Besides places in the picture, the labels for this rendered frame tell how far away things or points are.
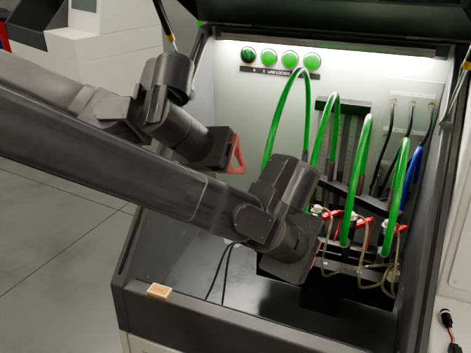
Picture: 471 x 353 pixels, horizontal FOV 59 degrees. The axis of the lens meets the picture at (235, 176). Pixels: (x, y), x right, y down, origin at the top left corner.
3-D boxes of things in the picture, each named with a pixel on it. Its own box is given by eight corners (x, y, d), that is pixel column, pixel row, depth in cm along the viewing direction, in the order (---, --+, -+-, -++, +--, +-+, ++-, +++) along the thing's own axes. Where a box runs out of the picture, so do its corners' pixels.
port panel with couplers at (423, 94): (366, 188, 118) (387, 80, 103) (368, 182, 121) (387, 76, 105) (415, 197, 114) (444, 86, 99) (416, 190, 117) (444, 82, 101)
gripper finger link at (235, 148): (226, 151, 75) (195, 127, 68) (260, 151, 71) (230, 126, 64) (216, 187, 73) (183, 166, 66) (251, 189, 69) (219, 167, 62)
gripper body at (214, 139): (187, 132, 70) (158, 111, 65) (236, 131, 64) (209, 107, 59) (176, 168, 68) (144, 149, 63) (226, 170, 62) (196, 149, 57)
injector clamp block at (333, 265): (255, 294, 113) (256, 250, 105) (266, 270, 121) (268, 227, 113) (386, 333, 102) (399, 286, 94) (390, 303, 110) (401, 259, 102)
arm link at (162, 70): (120, 147, 65) (89, 119, 57) (134, 85, 69) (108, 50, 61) (192, 146, 62) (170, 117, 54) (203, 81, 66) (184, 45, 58)
